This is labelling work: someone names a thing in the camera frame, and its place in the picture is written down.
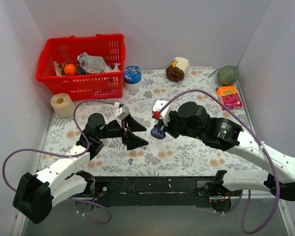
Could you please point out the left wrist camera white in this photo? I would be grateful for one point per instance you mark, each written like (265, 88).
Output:
(121, 112)

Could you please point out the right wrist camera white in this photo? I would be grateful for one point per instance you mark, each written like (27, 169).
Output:
(161, 110)

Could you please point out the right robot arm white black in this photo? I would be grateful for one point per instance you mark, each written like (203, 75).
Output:
(277, 169)

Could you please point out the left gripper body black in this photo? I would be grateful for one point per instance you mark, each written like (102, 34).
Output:
(124, 129)

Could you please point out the floral table mat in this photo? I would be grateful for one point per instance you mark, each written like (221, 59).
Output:
(169, 157)

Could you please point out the green textured melon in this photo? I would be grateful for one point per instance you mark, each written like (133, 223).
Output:
(226, 75)

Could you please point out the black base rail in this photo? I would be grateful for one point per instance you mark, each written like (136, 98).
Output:
(160, 191)

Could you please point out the orange fruit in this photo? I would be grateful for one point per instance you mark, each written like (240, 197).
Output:
(70, 70)

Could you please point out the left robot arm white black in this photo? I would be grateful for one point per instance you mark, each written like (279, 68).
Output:
(37, 194)

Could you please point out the lavender earbud charging case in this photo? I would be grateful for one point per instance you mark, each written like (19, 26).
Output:
(157, 133)

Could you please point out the blue white wipes tub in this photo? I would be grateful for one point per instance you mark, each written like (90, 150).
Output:
(132, 78)

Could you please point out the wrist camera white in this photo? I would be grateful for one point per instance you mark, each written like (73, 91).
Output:
(161, 110)
(121, 112)

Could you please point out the white pump bottle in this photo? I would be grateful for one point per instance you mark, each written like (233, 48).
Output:
(116, 68)

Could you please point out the brown cream towel roll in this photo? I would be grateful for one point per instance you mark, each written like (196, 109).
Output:
(177, 69)

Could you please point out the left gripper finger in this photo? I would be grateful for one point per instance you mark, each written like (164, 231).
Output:
(132, 141)
(131, 124)

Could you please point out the beige paper roll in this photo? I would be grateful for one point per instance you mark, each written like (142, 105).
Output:
(62, 105)

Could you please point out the crumpled grey plastic bag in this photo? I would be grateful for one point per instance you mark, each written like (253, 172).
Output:
(93, 64)

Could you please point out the orange pink sponge box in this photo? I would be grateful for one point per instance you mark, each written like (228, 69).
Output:
(229, 96)

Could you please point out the red plastic shopping basket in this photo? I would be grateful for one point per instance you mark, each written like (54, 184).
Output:
(65, 50)

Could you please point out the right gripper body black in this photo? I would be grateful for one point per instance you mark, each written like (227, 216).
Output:
(169, 125)

